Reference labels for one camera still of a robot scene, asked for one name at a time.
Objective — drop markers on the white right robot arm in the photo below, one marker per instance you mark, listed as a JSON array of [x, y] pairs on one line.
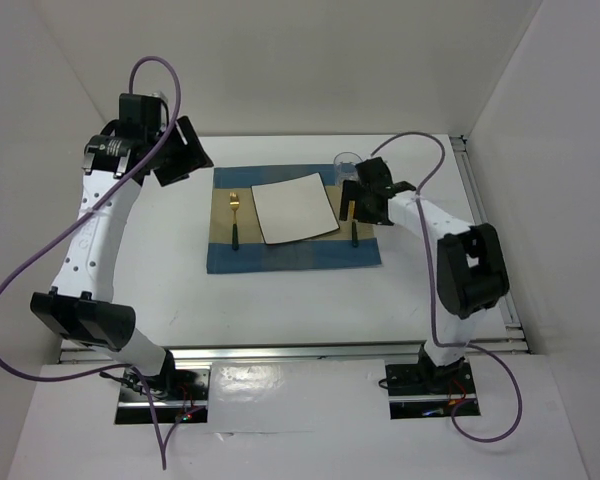
[[467, 272]]

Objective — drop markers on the white square plate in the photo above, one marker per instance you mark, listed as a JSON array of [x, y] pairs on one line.
[[294, 210]]

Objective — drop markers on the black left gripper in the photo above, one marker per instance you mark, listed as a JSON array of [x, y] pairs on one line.
[[191, 155]]

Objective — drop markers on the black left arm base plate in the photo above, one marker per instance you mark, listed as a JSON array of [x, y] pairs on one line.
[[186, 401]]

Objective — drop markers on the clear plastic cup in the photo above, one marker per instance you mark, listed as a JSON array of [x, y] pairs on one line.
[[345, 167]]

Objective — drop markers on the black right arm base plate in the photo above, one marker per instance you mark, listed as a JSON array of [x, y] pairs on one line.
[[410, 398]]

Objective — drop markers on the aluminium front rail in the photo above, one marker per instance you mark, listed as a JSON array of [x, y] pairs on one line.
[[76, 355]]

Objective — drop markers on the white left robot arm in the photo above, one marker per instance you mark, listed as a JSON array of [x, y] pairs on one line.
[[79, 305]]

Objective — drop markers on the gold knife green handle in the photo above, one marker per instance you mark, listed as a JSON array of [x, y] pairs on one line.
[[354, 232]]

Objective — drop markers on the blue beige striped placemat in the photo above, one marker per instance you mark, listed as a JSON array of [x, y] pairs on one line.
[[330, 251]]

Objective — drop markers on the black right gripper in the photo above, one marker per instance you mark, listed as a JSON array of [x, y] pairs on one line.
[[353, 192]]

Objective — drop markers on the gold fork green handle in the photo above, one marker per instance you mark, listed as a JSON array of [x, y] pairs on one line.
[[234, 205]]

